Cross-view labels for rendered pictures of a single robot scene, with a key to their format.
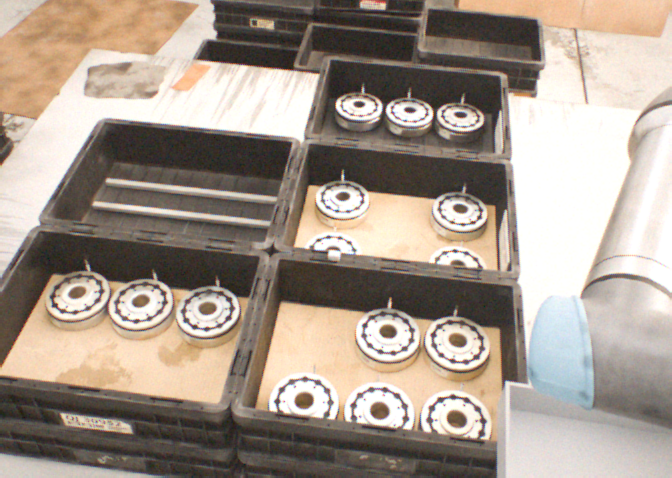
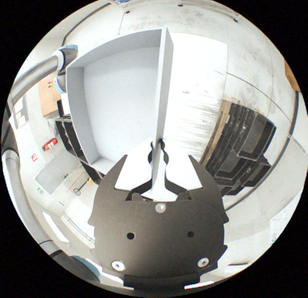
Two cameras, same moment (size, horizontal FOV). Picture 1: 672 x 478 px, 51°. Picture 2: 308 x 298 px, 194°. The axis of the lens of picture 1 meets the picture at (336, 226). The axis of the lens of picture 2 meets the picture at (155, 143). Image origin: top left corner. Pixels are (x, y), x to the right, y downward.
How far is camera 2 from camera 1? 0.72 m
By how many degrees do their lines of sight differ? 41
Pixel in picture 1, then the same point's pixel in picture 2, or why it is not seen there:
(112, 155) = (98, 177)
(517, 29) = (59, 103)
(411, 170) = (73, 138)
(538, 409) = (94, 147)
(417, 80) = (62, 134)
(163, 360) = not seen: hidden behind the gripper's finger
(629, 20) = not seen: hidden behind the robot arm
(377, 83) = (66, 140)
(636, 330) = not seen: outside the picture
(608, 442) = (94, 123)
